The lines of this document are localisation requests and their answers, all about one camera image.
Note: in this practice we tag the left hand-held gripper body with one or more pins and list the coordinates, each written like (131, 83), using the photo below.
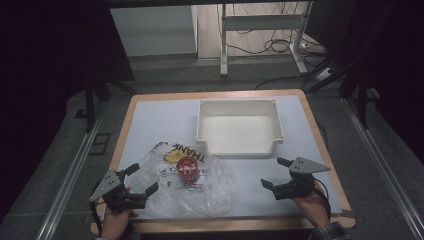
(111, 191)

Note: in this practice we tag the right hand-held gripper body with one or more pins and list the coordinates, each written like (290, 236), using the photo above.
(296, 186)

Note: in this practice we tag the red-lidded candy jar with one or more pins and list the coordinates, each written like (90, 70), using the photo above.
(187, 170)

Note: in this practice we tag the white plastic bin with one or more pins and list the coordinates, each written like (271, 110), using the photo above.
(240, 133)

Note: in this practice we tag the clear printed plastic bag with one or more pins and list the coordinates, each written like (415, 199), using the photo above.
(210, 196)

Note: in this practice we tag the person's right hand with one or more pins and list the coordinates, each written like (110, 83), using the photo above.
(315, 208)

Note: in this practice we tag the person's left hand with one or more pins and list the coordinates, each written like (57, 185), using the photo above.
(115, 223)

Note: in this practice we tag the black metal stand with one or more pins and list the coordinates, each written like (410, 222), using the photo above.
(89, 106)
(361, 100)

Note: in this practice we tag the white power strip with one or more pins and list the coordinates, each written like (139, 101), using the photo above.
(324, 74)

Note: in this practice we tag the white panel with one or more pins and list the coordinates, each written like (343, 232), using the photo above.
(153, 30)

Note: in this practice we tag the metal floor rail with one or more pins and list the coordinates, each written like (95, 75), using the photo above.
(383, 163)
(71, 173)

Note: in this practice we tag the white desk frame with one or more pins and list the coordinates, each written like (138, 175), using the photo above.
(263, 22)

